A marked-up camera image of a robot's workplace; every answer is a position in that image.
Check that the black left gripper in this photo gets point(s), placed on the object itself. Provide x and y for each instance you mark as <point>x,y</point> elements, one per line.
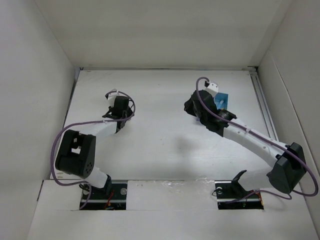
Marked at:
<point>129,113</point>

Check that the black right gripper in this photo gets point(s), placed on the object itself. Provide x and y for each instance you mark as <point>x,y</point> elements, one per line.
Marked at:
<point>188,106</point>

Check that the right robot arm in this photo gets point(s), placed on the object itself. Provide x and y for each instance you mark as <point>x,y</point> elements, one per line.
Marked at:
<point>286,163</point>

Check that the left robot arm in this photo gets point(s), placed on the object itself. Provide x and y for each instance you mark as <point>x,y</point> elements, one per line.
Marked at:
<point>77,151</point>

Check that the light blue container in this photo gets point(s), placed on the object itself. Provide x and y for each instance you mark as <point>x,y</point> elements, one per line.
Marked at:
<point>221,96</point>

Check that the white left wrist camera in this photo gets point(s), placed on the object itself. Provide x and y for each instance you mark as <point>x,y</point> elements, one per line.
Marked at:
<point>111,95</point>

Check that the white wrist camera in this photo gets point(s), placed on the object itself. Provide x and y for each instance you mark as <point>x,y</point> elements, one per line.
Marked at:
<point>212,89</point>
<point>111,95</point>

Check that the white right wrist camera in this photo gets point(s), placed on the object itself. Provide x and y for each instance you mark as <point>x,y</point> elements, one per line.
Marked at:
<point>212,89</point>

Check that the aluminium side rail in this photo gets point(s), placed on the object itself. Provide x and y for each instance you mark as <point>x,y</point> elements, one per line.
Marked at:
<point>262,102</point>

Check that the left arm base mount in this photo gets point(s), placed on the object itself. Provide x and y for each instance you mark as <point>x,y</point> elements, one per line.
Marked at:
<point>113,197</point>

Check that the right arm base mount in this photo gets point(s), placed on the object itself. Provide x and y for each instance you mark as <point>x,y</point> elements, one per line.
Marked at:
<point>230,195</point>

